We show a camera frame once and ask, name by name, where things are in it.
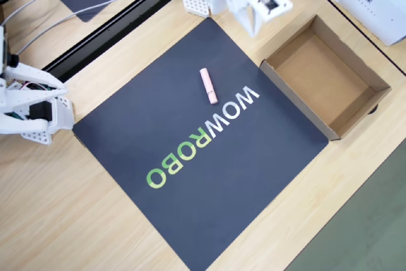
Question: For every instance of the open cardboard box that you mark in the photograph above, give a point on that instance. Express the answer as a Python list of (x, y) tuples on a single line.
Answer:
[(323, 77)]

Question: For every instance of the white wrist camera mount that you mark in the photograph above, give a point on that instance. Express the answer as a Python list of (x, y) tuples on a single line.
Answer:
[(276, 2), (4, 52)]

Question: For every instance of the white perforated base plate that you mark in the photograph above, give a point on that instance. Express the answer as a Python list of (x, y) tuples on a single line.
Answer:
[(196, 4), (63, 115)]

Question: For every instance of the dark WOWROBO mat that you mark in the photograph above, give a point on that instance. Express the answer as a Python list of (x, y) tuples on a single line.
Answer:
[(190, 204)]

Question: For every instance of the black aluminium rail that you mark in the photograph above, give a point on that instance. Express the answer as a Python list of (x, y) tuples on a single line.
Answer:
[(104, 33)]

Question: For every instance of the pink tube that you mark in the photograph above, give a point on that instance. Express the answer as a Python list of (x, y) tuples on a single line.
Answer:
[(208, 85)]

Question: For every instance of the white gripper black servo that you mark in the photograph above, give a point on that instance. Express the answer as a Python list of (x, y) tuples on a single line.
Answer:
[(245, 14)]

